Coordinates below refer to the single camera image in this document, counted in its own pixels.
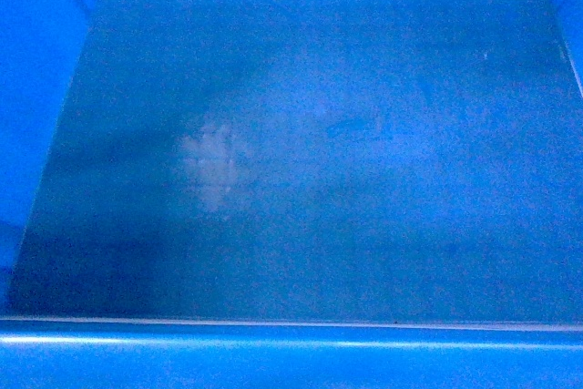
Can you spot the large blue plastic crate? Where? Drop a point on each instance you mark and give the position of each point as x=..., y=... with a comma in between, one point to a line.
x=291, y=193

